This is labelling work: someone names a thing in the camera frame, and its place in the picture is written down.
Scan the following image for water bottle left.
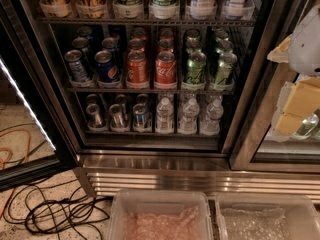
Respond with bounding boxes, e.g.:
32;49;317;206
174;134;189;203
156;97;174;134

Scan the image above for blue pepsi can front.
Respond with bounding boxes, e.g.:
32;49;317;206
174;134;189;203
95;50;120;83

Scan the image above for orange cable on floor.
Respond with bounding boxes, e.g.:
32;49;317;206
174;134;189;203
0;127;32;218

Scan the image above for top wire shelf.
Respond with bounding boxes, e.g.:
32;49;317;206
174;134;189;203
37;16;255;27

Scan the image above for open fridge glass door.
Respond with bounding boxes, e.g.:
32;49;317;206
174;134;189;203
0;0;76;191

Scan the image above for small can bottom middle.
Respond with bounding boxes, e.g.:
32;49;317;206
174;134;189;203
109;104;127;128

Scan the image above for clear bin white contents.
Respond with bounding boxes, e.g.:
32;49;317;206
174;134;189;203
215;193;320;240

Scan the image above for water bottle right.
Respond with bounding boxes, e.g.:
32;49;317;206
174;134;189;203
200;99;224;136

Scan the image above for red coca-cola can front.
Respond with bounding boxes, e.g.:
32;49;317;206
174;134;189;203
155;51;176;84

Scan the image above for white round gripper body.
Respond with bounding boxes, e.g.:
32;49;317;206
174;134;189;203
288;5;320;76

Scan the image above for water bottle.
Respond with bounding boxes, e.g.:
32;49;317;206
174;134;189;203
178;98;200;135
156;97;174;134
200;99;224;136

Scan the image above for closed right fridge door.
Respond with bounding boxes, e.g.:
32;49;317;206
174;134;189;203
229;0;319;173

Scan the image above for green can front left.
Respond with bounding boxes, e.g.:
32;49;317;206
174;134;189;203
184;52;206;85

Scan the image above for black cable on floor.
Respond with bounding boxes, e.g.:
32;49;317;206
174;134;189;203
2;175;113;240

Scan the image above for small can bottom left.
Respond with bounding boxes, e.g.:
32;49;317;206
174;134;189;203
86;104;105;128

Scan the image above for steel fridge base grille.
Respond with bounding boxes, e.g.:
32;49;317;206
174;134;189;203
74;154;320;204

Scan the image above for middle wire shelf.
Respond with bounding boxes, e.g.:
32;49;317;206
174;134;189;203
66;87;233;95

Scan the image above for clear bin pink contents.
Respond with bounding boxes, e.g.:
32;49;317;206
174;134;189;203
107;189;214;240

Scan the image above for orange soda can front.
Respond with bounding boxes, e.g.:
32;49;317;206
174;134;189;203
127;51;148;84

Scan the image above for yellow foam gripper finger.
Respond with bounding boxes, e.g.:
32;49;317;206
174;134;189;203
267;35;292;63
273;77;320;136

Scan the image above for wire shelf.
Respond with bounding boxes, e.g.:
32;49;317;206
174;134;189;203
66;87;233;95
37;16;255;27

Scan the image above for green can front right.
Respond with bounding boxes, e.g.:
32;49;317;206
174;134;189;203
213;52;237;85

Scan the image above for small blue can bottom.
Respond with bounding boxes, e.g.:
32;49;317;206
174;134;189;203
133;103;149;128

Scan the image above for green can behind glass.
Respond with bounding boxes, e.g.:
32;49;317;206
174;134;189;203
292;114;319;140

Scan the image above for water bottle middle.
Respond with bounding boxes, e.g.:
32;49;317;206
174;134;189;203
178;98;200;135

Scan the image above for silver blue can front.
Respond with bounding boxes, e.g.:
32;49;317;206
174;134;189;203
64;49;90;82

